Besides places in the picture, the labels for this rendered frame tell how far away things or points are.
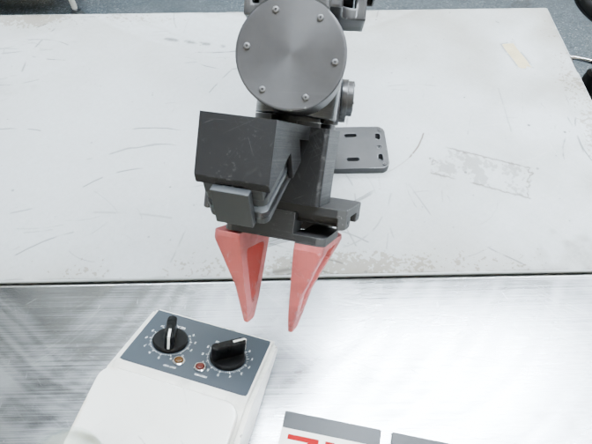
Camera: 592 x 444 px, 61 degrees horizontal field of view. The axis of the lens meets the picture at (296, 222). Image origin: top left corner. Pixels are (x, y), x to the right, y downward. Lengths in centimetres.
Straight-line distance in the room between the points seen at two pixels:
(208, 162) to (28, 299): 38
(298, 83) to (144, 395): 28
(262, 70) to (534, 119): 55
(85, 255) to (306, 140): 36
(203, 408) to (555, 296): 39
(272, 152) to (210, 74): 52
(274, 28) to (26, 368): 43
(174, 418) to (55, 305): 23
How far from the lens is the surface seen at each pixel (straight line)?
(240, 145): 26
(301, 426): 50
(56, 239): 64
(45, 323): 59
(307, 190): 32
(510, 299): 59
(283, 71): 27
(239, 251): 35
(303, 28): 27
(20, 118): 79
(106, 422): 44
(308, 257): 33
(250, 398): 45
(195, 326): 50
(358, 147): 65
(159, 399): 43
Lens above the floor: 139
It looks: 57 degrees down
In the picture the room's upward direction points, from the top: straight up
